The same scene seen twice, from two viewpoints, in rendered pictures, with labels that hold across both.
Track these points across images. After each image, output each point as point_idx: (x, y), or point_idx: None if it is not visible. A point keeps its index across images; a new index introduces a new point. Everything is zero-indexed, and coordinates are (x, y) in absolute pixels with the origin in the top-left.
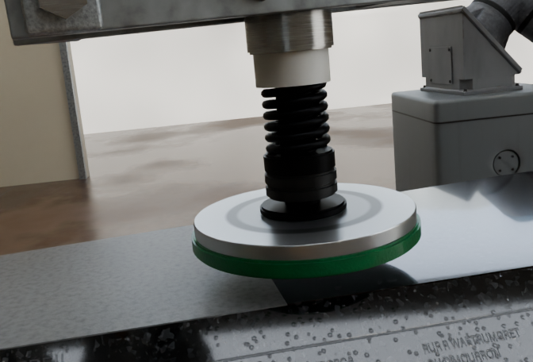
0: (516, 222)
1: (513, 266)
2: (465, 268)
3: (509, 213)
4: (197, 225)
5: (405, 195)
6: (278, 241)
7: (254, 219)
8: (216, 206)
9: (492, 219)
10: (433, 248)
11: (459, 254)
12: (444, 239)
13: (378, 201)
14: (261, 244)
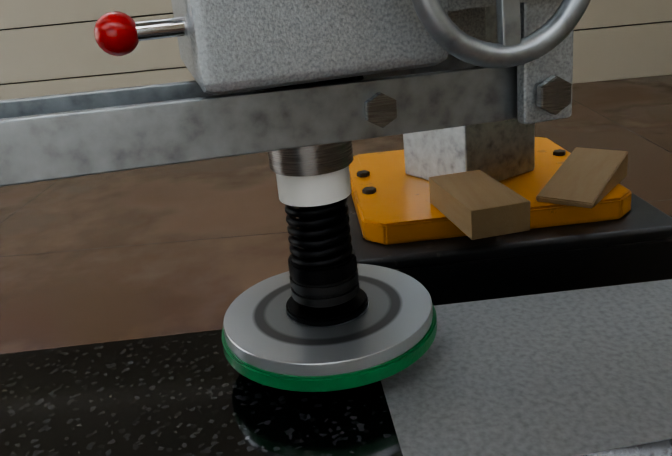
0: (89, 400)
1: (179, 336)
2: (214, 337)
3: (67, 422)
4: (425, 290)
5: (225, 317)
6: (359, 267)
7: (374, 294)
8: (414, 323)
9: (99, 412)
10: (209, 366)
11: (199, 354)
12: (186, 379)
13: (255, 310)
14: (371, 265)
